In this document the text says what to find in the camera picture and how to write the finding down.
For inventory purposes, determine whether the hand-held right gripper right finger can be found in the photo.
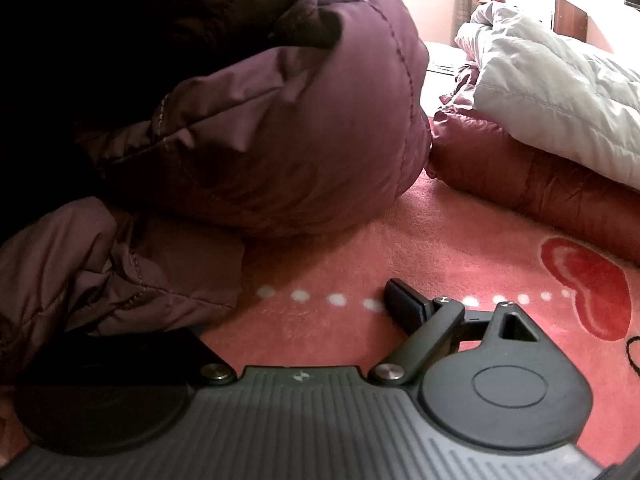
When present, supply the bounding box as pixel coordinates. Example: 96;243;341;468
368;278;543;387

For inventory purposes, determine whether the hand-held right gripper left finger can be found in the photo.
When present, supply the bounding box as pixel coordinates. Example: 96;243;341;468
145;327;237;387

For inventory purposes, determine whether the purple down jacket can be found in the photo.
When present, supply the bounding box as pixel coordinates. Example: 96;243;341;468
0;0;434;386

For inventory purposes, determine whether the pink heart print blanket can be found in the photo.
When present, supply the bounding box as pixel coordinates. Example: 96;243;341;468
0;42;640;468

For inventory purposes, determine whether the dark red down jacket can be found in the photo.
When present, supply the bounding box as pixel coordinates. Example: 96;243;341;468
430;62;640;263

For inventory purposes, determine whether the pale down jacket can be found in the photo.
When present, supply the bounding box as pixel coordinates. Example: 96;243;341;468
454;0;640;191

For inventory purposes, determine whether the brown wooden cabinet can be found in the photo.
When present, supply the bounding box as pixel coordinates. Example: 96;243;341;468
552;0;588;38

